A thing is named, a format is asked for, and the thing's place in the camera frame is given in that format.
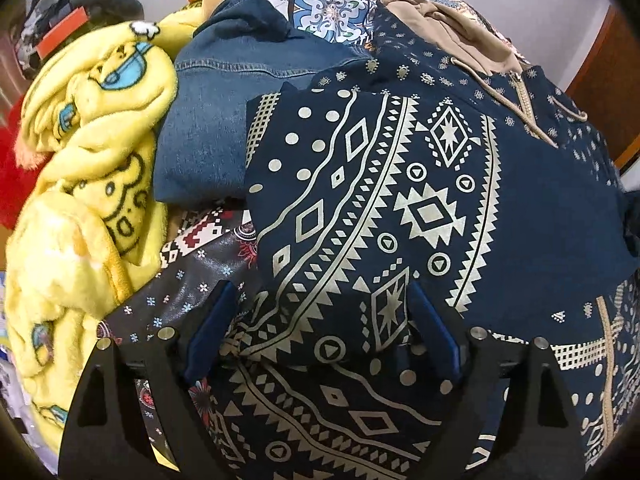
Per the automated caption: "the wooden door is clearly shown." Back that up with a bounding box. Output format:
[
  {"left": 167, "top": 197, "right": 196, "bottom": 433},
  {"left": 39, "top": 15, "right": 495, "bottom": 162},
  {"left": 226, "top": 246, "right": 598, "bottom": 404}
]
[{"left": 567, "top": 6, "right": 640, "bottom": 169}]

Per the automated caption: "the yellow cartoon fleece blanket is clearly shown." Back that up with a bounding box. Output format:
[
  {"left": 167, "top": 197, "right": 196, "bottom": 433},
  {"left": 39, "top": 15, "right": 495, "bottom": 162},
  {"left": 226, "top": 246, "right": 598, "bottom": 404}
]
[{"left": 4, "top": 8, "right": 203, "bottom": 450}]

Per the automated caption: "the navy patterned hooded jacket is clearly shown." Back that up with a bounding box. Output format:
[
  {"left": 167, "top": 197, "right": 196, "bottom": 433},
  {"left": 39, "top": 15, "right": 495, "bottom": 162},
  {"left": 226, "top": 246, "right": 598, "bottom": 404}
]
[{"left": 212, "top": 0, "right": 639, "bottom": 479}]

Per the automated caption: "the dark floral patterned cloth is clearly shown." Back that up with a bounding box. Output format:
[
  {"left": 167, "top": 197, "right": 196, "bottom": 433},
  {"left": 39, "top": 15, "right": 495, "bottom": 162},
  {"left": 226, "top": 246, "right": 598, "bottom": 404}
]
[{"left": 96, "top": 207, "right": 259, "bottom": 468}]

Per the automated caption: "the blue denim jacket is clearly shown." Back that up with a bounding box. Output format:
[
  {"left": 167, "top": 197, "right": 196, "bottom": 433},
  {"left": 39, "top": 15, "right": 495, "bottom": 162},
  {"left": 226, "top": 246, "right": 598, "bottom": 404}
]
[{"left": 153, "top": 0, "right": 368, "bottom": 207}]

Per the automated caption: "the red plush fabric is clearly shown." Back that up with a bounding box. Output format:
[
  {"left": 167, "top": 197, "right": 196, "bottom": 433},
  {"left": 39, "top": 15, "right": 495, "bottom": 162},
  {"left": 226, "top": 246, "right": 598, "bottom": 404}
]
[{"left": 1, "top": 96, "right": 50, "bottom": 230}]

